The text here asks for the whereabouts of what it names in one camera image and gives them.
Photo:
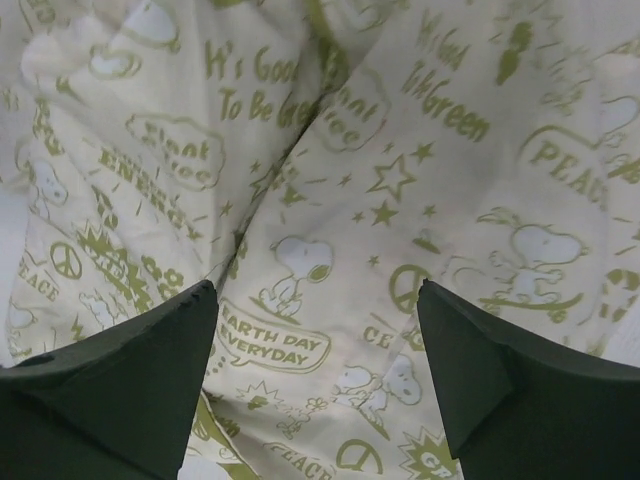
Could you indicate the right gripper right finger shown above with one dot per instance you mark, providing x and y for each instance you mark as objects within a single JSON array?
[{"x": 515, "y": 405}]

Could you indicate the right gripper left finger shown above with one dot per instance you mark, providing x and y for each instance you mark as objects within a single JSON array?
[{"x": 117, "y": 405}]

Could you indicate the cream green printed jacket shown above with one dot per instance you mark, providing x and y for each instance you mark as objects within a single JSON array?
[{"x": 317, "y": 161}]

